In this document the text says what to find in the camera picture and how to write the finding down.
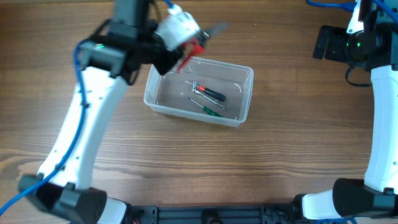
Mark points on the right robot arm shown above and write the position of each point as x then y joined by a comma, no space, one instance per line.
374,196

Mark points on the red handled cutters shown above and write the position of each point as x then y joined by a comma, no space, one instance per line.
196,45

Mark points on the silver socket wrench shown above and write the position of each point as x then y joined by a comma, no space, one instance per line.
210,99

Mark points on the green handled screwdriver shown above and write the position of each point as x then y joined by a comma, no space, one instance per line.
205,109

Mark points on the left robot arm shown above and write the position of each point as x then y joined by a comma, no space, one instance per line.
106,64

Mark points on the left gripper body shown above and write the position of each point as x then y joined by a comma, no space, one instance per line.
154,49

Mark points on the black red handled screwdriver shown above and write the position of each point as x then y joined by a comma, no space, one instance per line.
202,89

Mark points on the clear plastic container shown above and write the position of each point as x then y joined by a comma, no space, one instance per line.
168,93

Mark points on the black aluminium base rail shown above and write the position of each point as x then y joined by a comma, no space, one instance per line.
246,214

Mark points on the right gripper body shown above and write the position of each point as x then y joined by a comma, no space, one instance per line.
345,47

